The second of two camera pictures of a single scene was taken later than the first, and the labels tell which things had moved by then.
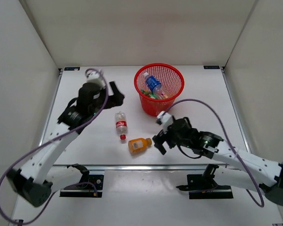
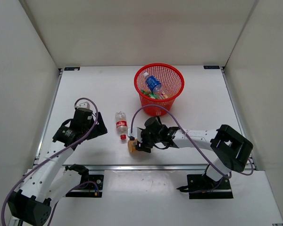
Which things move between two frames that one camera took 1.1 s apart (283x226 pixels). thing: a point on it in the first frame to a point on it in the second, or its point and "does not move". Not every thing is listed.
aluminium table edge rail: (141, 167) does not move
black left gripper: (115, 100) to (100, 129)
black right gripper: (161, 137) to (145, 146)
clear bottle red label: (120, 124) does not move
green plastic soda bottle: (152, 96) does not move
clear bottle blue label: (155, 86) does not move
